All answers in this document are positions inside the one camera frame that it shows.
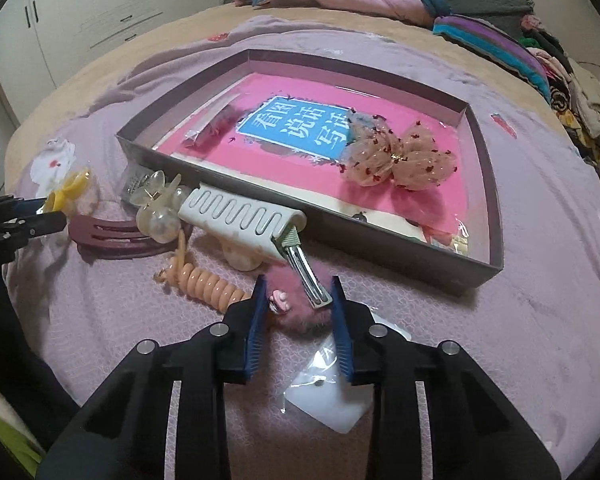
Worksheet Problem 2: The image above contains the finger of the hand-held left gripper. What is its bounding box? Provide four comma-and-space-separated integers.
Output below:
0, 195, 48, 221
0, 211, 67, 267

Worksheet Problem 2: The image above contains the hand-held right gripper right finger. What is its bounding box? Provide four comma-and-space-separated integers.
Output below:
330, 276, 563, 480

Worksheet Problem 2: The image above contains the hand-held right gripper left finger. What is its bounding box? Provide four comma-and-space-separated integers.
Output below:
45, 277, 271, 480

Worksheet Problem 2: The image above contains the pink fluffy hair clip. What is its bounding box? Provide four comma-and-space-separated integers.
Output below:
257, 266, 342, 337

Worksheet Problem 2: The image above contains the yellow hair clip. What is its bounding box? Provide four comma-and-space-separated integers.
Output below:
42, 170, 92, 213

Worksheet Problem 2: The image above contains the orange spiral hair tie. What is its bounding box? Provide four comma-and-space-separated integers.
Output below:
154, 232, 248, 312

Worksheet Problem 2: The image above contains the maroon hair claw clip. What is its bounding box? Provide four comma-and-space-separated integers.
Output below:
69, 214, 181, 260

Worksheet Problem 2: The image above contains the earring card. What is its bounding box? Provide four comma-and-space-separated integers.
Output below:
279, 312, 412, 433

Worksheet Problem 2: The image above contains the white polka-dot hair clip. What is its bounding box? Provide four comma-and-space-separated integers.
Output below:
177, 185, 333, 308

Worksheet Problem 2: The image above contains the clear flower hair claw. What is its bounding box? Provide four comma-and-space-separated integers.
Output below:
130, 170, 187, 245

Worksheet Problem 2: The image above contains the shallow grey cardboard box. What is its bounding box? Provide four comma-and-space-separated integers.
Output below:
116, 49, 505, 295

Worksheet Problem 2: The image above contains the silver glitter hair clip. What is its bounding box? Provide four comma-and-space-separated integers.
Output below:
121, 166, 150, 201

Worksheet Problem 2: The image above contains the pink book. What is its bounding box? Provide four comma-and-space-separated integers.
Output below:
152, 72, 473, 260

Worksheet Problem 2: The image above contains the pink tulle bow hair clip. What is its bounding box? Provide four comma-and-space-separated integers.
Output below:
341, 110, 458, 192

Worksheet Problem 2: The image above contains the beige bed sheet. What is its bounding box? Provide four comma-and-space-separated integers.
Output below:
10, 2, 431, 161

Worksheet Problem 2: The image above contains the white wardrobe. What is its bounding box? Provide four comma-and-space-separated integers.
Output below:
0, 0, 237, 128

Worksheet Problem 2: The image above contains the yellow green cloth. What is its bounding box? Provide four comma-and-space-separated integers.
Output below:
0, 407, 43, 480

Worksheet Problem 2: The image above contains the striped purple teal pillow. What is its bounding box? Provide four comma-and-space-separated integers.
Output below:
432, 14, 552, 103

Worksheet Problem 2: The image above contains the pile of clothes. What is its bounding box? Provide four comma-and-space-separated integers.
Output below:
520, 12, 600, 163

